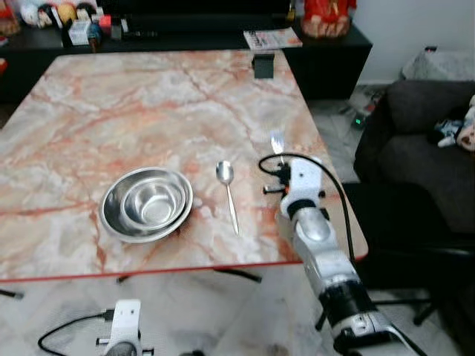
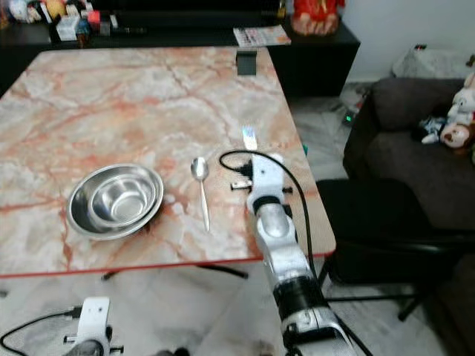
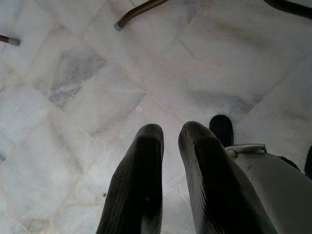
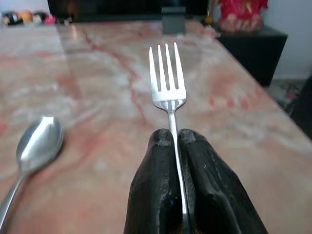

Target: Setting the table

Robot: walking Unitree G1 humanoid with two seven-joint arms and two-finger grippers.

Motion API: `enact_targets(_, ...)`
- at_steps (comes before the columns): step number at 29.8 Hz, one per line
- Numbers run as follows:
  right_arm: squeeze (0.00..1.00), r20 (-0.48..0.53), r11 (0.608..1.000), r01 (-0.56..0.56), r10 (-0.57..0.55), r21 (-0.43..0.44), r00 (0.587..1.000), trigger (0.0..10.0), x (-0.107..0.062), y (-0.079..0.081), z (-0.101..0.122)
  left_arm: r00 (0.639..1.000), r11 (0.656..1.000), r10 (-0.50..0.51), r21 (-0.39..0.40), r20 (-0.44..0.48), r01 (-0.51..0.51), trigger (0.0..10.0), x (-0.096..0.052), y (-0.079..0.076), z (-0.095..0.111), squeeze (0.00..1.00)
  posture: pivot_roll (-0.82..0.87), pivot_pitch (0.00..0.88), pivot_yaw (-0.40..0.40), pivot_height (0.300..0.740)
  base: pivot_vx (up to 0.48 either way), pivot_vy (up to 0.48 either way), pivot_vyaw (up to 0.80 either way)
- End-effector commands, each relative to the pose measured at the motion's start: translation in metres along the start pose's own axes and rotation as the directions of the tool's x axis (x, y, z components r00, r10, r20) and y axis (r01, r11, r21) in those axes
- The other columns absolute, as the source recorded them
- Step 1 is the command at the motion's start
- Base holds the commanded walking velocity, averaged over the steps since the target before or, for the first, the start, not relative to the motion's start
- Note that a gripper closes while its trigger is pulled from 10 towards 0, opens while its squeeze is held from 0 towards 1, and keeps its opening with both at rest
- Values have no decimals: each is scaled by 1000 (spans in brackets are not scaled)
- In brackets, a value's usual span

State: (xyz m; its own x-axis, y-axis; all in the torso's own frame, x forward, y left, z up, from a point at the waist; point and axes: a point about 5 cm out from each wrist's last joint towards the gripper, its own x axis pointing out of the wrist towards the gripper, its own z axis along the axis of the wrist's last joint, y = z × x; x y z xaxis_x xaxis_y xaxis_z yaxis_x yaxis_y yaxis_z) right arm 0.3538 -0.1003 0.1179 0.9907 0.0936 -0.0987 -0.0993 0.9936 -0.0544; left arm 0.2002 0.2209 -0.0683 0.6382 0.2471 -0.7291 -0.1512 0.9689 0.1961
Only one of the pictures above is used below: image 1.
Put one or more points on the steel fork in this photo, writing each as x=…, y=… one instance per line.
x=277, y=144

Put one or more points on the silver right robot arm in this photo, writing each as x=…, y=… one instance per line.
x=326, y=259

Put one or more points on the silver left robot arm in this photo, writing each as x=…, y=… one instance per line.
x=120, y=350

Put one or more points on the steel spoon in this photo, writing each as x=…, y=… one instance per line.
x=224, y=172

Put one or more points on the small device green light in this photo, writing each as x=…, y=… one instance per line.
x=359, y=119

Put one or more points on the black table leg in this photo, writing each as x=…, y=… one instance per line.
x=241, y=274

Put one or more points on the small black box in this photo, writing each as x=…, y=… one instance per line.
x=263, y=67

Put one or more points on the large steel bowl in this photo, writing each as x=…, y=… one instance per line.
x=111, y=222

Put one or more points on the black chair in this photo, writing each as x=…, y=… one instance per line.
x=401, y=222

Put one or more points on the black low cabinet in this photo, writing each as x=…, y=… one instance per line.
x=334, y=63

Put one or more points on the dark grey sofa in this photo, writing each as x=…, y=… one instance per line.
x=415, y=159

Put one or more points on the small steel bowl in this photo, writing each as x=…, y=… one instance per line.
x=152, y=202

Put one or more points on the red white magazine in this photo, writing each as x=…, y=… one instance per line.
x=273, y=38

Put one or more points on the red figurine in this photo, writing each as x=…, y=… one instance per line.
x=326, y=18

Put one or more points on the black white plush toy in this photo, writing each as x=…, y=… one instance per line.
x=448, y=133

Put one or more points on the grey fabric bag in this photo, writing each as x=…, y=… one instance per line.
x=438, y=67

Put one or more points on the white pink plush toy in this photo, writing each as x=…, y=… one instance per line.
x=469, y=132

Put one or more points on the black television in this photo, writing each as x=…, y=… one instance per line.
x=200, y=6

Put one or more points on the blue bottle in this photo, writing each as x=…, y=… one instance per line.
x=94, y=37

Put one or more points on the white carton box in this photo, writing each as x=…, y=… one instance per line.
x=79, y=33

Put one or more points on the colourful toy figures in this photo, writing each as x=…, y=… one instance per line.
x=52, y=12

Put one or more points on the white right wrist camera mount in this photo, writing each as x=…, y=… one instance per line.
x=306, y=179

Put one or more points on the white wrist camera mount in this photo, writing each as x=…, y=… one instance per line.
x=126, y=319
x=306, y=179

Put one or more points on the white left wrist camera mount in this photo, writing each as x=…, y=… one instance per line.
x=126, y=319

